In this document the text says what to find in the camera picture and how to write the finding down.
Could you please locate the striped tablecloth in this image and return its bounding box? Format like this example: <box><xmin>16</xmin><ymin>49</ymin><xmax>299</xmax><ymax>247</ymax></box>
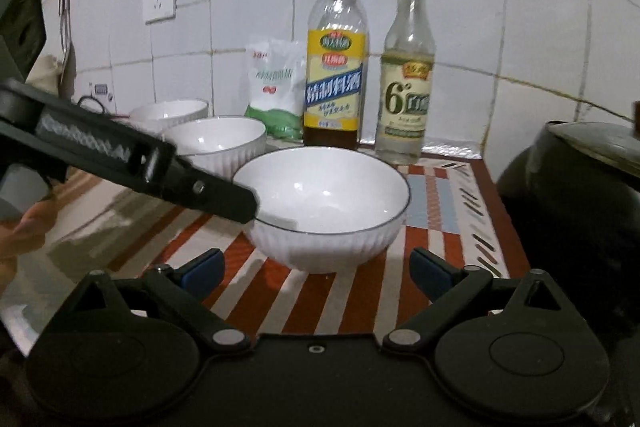
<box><xmin>0</xmin><ymin>142</ymin><xmax>532</xmax><ymax>358</ymax></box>

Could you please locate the black rice cooker power cable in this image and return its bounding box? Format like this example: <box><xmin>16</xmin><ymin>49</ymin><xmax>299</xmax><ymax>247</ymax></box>
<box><xmin>75</xmin><ymin>94</ymin><xmax>132</xmax><ymax>118</ymax></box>

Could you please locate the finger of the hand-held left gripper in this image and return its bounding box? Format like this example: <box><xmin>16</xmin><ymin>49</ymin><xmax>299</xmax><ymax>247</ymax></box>
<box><xmin>0</xmin><ymin>79</ymin><xmax>259</xmax><ymax>224</ymax></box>

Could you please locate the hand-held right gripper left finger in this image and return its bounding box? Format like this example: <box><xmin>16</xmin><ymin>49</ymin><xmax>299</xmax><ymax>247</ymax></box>
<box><xmin>47</xmin><ymin>249</ymin><xmax>251</xmax><ymax>355</ymax></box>

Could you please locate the cooking wine bottle yellow label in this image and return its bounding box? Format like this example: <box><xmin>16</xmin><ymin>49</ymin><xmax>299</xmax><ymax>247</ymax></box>
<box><xmin>303</xmin><ymin>0</ymin><xmax>370</xmax><ymax>150</ymax></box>

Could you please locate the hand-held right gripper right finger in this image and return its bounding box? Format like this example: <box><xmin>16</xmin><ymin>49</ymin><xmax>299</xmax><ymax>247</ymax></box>
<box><xmin>382</xmin><ymin>249</ymin><xmax>586</xmax><ymax>355</ymax></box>

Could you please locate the white and green salt bag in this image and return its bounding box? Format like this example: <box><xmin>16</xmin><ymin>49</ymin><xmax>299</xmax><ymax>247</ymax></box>
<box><xmin>244</xmin><ymin>36</ymin><xmax>307</xmax><ymax>140</ymax></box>

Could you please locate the black wok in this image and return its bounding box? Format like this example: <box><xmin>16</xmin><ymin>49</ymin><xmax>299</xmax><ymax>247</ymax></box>
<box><xmin>495</xmin><ymin>127</ymin><xmax>640</xmax><ymax>310</ymax></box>

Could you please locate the metal spatula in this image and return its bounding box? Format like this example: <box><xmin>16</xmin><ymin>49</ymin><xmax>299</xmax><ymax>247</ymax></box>
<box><xmin>58</xmin><ymin>0</ymin><xmax>77</xmax><ymax>84</ymax></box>

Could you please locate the white ribbed bowl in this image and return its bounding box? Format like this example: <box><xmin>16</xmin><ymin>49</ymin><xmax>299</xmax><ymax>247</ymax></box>
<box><xmin>129</xmin><ymin>99</ymin><xmax>209</xmax><ymax>133</ymax></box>
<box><xmin>162</xmin><ymin>116</ymin><xmax>267</xmax><ymax>180</ymax></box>
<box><xmin>231</xmin><ymin>146</ymin><xmax>411</xmax><ymax>275</ymax></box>

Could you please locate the person's left hand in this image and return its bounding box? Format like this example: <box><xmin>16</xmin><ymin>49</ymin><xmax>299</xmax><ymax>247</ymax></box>
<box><xmin>0</xmin><ymin>201</ymin><xmax>55</xmax><ymax>264</ymax></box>

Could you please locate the glass pot lid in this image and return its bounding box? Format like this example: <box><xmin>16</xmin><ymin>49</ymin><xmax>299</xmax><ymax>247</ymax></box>
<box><xmin>544</xmin><ymin>99</ymin><xmax>640</xmax><ymax>180</ymax></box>

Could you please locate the vinegar bottle yellow cap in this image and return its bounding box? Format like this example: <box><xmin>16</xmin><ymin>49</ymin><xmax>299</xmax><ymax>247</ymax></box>
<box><xmin>375</xmin><ymin>0</ymin><xmax>437</xmax><ymax>166</ymax></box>

